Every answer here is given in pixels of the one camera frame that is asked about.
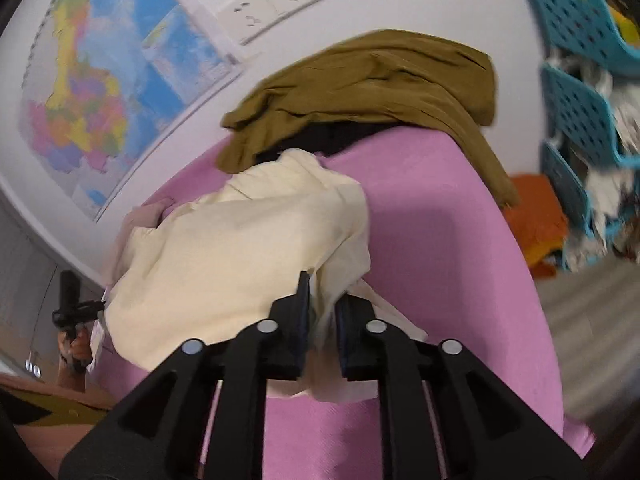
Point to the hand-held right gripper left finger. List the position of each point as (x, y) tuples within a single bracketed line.
[(302, 325)]

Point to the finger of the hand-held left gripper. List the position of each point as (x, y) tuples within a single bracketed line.
[(92, 306)]

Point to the person's left forearm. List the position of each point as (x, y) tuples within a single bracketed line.
[(70, 377)]

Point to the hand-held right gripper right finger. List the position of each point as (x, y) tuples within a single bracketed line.
[(344, 335)]

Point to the olive brown garment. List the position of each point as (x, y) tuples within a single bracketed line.
[(375, 85)]

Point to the cream garment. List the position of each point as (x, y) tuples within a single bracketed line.
[(225, 260)]

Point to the teal plastic basket rack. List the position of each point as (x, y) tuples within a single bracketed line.
[(575, 25)]

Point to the white crumpled cloth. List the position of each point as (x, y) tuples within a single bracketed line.
[(625, 110), (610, 200)]

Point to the person's left hand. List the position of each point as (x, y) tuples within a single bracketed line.
[(77, 350)]

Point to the pink table cover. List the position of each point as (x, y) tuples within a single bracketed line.
[(450, 260)]

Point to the pale pink garment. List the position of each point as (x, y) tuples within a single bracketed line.
[(142, 220)]

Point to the yellow black patterned cloth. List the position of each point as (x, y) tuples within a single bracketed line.
[(55, 412)]

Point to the colourful wall map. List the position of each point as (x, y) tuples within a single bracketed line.
[(100, 85)]

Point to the white cabinet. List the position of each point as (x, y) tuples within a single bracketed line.
[(30, 285)]

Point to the tan cloth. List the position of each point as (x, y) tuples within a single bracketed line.
[(50, 390)]

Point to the orange cloth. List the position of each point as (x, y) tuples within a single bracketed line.
[(537, 215)]

